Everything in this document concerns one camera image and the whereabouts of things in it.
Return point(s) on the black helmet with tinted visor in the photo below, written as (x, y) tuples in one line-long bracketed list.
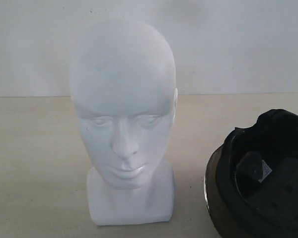
[(251, 180)]

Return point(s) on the white mannequin head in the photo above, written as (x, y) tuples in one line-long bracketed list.
[(123, 86)]

